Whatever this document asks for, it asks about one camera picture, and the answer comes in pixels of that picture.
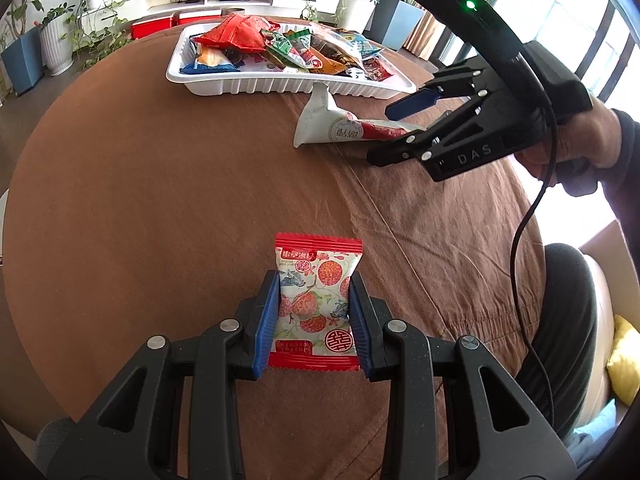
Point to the square blue-grey plant pot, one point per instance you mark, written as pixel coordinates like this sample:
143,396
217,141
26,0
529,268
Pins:
395,25

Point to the translucent white snack packet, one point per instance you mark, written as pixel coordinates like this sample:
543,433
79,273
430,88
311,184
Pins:
325,36

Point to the red lychee print packet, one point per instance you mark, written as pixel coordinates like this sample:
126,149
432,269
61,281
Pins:
312,300

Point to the person's right hand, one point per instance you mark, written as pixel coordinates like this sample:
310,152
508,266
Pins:
570,140

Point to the yellow cushion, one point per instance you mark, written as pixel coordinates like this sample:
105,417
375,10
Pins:
625,360

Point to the green snack packet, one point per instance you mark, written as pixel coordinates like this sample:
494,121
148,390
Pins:
285,47

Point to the sliding glass balcony door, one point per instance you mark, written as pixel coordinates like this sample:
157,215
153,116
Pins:
565,25

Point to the small brown snack packet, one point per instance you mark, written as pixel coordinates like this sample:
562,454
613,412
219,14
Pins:
377,67

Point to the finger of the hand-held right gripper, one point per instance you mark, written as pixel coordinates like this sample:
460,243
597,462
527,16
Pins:
412,102
395,152

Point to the red storage box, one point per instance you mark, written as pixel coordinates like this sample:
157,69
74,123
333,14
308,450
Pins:
151,27
199,16

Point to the plain red snack packet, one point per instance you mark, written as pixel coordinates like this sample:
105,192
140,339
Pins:
235,32

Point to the beige curtain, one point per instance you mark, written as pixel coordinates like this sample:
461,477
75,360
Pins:
430,35

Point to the orange snack packet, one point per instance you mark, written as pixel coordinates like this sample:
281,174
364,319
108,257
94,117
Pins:
330,62

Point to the large white snack packet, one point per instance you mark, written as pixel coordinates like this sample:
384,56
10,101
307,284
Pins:
325,120

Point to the small plant in ribbed pot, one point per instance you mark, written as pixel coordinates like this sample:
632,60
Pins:
57,15

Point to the white plastic tray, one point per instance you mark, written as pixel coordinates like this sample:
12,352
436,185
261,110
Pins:
250,85

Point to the tall leafy houseplant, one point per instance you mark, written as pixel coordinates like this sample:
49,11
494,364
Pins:
22,10

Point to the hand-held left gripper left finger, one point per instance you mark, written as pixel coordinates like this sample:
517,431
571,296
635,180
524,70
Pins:
265,330

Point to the tall smooth white pot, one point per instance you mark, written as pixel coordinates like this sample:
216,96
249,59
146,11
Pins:
360,15

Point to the person's leg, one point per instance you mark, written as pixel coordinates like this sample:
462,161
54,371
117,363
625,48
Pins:
565,310

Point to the person's right forearm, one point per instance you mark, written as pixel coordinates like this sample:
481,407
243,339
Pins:
625,160

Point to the beige sofa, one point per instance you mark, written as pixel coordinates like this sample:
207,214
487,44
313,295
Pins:
610,280

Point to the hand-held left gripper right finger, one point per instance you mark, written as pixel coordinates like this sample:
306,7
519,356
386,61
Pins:
360,330

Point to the white ribbed plant pot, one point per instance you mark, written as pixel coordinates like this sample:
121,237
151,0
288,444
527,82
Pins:
56,50

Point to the black mesh office chair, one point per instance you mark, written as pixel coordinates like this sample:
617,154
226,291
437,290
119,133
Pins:
52,440

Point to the light blue cloth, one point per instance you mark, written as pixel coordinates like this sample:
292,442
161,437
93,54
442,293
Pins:
595,430

